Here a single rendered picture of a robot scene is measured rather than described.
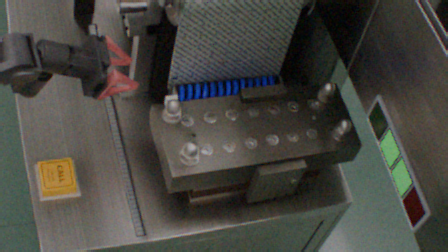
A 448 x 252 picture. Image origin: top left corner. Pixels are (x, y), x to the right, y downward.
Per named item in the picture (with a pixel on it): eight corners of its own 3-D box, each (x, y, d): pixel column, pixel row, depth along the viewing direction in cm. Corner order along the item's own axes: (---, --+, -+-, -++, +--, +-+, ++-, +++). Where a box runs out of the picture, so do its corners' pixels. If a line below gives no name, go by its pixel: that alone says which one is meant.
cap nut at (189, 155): (176, 150, 133) (180, 136, 130) (196, 147, 134) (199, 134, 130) (181, 167, 131) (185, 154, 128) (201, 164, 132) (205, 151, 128)
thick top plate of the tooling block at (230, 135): (149, 122, 143) (152, 104, 138) (328, 99, 152) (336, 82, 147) (168, 193, 135) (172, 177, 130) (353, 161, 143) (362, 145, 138)
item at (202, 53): (166, 87, 142) (178, 25, 127) (276, 75, 147) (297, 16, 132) (167, 89, 142) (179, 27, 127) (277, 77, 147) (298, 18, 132)
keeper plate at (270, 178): (245, 194, 143) (257, 166, 134) (289, 186, 146) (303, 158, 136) (248, 205, 142) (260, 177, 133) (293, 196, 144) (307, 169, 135)
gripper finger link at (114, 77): (129, 107, 135) (86, 98, 130) (122, 76, 139) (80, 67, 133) (149, 85, 131) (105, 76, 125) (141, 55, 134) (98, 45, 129)
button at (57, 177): (37, 167, 143) (37, 161, 141) (71, 163, 144) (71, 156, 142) (43, 198, 139) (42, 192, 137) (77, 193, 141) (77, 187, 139)
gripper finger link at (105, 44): (126, 93, 137) (83, 84, 131) (119, 63, 140) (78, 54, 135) (145, 71, 132) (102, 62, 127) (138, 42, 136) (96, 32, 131)
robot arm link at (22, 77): (16, 74, 116) (5, 32, 119) (-10, 108, 124) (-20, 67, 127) (74, 73, 124) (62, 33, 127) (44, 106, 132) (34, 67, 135)
